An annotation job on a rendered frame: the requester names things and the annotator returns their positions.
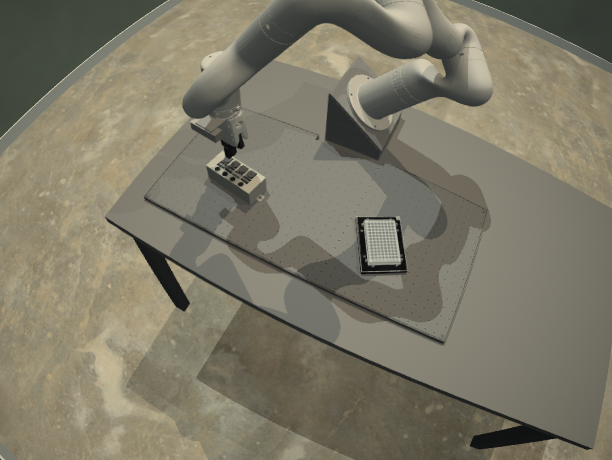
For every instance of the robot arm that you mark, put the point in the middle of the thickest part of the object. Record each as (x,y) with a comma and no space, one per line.
(401,30)

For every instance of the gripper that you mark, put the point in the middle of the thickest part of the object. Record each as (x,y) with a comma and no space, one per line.
(232,130)

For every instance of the beige operator panel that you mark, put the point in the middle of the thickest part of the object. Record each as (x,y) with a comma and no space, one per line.
(236,177)

